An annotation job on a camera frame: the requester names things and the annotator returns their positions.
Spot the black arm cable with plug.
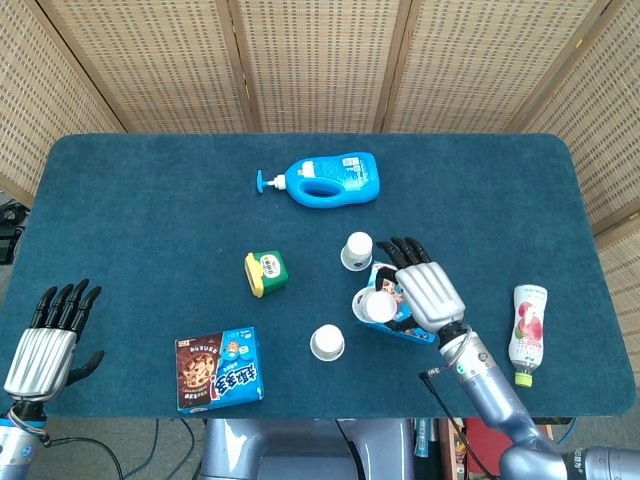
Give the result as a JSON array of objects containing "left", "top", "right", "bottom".
[{"left": 418, "top": 366, "right": 499, "bottom": 480}]

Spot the woven rattan folding screen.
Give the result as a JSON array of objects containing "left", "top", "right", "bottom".
[{"left": 0, "top": 0, "right": 640, "bottom": 381}]

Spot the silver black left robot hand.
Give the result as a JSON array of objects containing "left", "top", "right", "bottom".
[{"left": 3, "top": 278, "right": 106, "bottom": 401}]

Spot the peach drink bottle green cap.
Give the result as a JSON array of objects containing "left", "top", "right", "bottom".
[{"left": 507, "top": 284, "right": 549, "bottom": 389}]

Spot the dark blue table cloth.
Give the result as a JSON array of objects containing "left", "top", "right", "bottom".
[{"left": 0, "top": 132, "right": 637, "bottom": 420}]

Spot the brown and blue cookie box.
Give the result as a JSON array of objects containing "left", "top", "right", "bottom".
[{"left": 174, "top": 326, "right": 265, "bottom": 415}]

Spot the green tub with yellow lid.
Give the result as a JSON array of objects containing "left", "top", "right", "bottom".
[{"left": 244, "top": 249, "right": 290, "bottom": 299}]

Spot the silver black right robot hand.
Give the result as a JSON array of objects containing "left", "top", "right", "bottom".
[{"left": 375, "top": 236, "right": 467, "bottom": 332}]

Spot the black equipment with cables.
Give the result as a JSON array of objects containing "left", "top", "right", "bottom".
[{"left": 0, "top": 197, "right": 27, "bottom": 266}]

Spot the black floor cable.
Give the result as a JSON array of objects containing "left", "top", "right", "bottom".
[{"left": 39, "top": 433, "right": 126, "bottom": 480}]

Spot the blue-grey robot torso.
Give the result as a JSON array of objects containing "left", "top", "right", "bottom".
[{"left": 199, "top": 417, "right": 416, "bottom": 480}]

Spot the blue pump detergent bottle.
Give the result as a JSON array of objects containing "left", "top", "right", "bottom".
[{"left": 256, "top": 152, "right": 381, "bottom": 209}]

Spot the red box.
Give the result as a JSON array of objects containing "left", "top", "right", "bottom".
[{"left": 463, "top": 418, "right": 524, "bottom": 476}]

